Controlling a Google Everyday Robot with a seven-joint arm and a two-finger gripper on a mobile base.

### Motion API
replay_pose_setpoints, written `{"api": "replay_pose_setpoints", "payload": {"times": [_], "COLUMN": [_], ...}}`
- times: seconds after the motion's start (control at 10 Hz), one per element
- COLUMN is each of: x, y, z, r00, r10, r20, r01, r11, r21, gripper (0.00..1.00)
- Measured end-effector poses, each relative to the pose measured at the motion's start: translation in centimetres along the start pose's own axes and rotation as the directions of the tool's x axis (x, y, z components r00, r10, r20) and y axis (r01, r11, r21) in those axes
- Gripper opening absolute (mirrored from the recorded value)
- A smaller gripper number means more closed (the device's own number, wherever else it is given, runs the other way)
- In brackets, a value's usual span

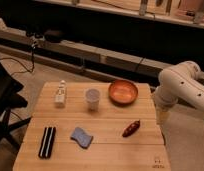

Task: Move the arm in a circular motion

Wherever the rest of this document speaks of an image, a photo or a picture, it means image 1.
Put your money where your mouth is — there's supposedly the black white striped block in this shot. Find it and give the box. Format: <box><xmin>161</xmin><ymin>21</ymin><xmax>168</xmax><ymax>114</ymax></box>
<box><xmin>38</xmin><ymin>127</ymin><xmax>56</xmax><ymax>159</ymax></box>

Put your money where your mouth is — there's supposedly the translucent plastic cup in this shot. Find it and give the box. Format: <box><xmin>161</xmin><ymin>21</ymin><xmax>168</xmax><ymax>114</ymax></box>
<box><xmin>85</xmin><ymin>88</ymin><xmax>100</xmax><ymax>111</ymax></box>

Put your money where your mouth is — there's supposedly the black power adapter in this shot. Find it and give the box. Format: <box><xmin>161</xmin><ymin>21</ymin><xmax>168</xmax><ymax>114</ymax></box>
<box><xmin>44</xmin><ymin>30</ymin><xmax>63</xmax><ymax>43</ymax></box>

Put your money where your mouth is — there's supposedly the dark red chili pepper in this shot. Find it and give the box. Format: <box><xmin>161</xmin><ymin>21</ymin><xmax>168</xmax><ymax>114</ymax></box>
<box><xmin>122</xmin><ymin>120</ymin><xmax>140</xmax><ymax>137</ymax></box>

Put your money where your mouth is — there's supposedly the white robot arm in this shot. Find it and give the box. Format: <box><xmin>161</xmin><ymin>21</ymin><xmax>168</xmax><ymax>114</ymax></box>
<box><xmin>152</xmin><ymin>61</ymin><xmax>204</xmax><ymax>125</ymax></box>

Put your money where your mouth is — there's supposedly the black office chair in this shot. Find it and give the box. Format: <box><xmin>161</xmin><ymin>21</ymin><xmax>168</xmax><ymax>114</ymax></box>
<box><xmin>0</xmin><ymin>62</ymin><xmax>31</xmax><ymax>149</ymax></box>

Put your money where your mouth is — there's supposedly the blue sponge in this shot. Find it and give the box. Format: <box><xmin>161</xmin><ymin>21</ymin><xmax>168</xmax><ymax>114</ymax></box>
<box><xmin>70</xmin><ymin>127</ymin><xmax>93</xmax><ymax>149</ymax></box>

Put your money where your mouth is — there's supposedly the black cable on floor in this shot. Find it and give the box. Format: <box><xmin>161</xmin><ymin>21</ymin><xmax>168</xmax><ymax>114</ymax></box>
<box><xmin>0</xmin><ymin>43</ymin><xmax>38</xmax><ymax>76</ymax></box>

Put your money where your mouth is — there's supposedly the small white bottle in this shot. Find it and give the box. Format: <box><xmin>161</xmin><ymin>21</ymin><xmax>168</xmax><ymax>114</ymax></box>
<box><xmin>54</xmin><ymin>80</ymin><xmax>66</xmax><ymax>107</ymax></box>

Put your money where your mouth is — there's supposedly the orange wooden bowl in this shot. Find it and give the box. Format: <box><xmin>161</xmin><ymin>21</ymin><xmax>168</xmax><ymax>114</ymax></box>
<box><xmin>108</xmin><ymin>80</ymin><xmax>138</xmax><ymax>105</ymax></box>

